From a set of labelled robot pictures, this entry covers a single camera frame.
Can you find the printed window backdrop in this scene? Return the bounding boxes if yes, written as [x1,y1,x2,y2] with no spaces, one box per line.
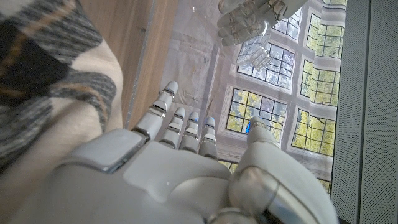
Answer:
[155,0,348,194]

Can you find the clear plastic bottle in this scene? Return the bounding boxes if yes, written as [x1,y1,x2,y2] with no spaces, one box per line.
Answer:
[186,0,274,72]

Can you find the grey tape line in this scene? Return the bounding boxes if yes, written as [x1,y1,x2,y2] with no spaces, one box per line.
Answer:
[124,0,156,129]

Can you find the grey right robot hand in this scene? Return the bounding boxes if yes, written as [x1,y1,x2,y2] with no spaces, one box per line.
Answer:
[6,80,340,224]

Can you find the beige plaid towel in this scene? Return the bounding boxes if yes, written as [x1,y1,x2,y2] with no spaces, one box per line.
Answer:
[0,0,124,218]

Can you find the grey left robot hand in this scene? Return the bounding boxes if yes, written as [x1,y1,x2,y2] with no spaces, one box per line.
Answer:
[216,0,308,47]

